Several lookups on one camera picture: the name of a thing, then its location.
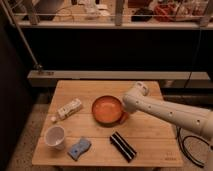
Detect orange round plate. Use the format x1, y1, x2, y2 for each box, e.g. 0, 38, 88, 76
91, 95, 123, 127

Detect orange pepper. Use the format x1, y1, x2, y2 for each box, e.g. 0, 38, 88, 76
120, 113, 129, 123

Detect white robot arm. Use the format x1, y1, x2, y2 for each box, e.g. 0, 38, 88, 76
122, 82, 213, 140

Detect black white striped block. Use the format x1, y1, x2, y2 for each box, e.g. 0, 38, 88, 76
110, 132, 137, 162

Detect blue sponge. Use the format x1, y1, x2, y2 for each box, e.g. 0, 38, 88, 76
68, 137, 91, 161

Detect white cup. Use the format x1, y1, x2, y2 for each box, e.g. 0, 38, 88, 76
44, 125, 65, 150

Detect diagonal metal pole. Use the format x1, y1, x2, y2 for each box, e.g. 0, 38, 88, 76
2, 0, 43, 74

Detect background workbench shelf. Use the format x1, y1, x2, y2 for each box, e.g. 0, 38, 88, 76
11, 0, 213, 29

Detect grey metal rail beam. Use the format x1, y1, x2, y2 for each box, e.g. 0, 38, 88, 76
27, 70, 213, 89

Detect black cable on floor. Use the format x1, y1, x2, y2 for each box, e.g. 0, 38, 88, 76
174, 125, 212, 169

